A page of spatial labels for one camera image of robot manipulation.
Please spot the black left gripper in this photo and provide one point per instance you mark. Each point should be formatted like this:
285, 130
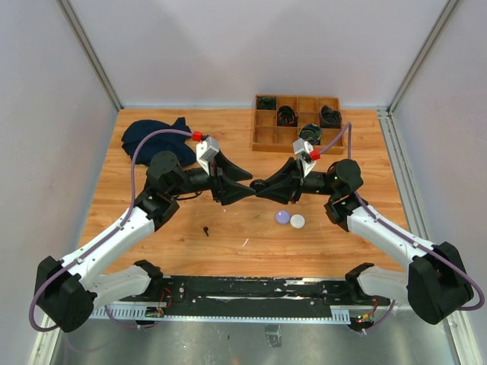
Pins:
231, 192

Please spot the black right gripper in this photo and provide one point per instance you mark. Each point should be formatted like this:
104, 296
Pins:
285, 184

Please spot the black round charging case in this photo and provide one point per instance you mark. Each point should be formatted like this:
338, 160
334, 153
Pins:
258, 185

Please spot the purple round charging case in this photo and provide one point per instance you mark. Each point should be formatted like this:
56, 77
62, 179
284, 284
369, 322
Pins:
282, 217

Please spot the white round charging case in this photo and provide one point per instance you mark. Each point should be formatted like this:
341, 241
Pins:
297, 221

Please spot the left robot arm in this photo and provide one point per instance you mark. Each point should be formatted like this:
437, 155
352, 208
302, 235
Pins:
68, 290

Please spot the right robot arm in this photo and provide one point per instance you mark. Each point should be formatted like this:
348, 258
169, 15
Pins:
434, 282

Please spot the wooden divided tray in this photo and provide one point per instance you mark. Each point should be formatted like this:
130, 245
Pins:
267, 136

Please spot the rolled blue yellow tie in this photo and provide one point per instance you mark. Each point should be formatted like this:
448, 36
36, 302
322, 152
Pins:
311, 133

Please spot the rolled dark tie right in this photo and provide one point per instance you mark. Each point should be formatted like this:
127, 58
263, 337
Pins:
330, 118

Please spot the rolled dark tie back-left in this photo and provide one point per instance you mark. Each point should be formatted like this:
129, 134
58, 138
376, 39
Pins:
266, 103

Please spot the dark blue cloth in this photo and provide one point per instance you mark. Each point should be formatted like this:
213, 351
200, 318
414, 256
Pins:
175, 143

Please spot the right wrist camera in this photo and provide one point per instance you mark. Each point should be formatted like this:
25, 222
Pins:
305, 152

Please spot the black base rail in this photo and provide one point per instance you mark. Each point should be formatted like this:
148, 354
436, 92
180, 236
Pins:
247, 298

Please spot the aluminium frame rail right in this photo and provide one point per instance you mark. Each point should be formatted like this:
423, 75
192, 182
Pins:
395, 145

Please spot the aluminium frame rail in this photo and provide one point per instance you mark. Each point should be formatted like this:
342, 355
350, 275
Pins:
75, 24
395, 145

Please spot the aluminium frame rail left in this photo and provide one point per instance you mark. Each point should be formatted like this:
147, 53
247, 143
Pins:
75, 24

